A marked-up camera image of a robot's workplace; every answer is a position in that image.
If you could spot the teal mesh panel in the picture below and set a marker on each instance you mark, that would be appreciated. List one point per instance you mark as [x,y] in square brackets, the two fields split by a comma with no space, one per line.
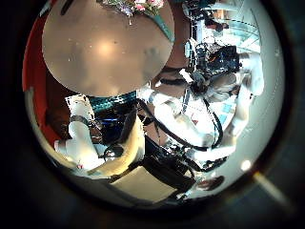
[111,101]

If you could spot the beige flat board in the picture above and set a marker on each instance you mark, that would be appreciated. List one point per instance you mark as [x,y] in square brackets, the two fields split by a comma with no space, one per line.
[143,186]

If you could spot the orange red sofa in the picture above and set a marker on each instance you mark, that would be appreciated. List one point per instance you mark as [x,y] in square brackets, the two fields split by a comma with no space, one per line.
[31,73]

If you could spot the black camera rig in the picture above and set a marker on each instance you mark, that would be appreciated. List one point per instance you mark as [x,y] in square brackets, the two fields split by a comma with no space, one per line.
[219,58]

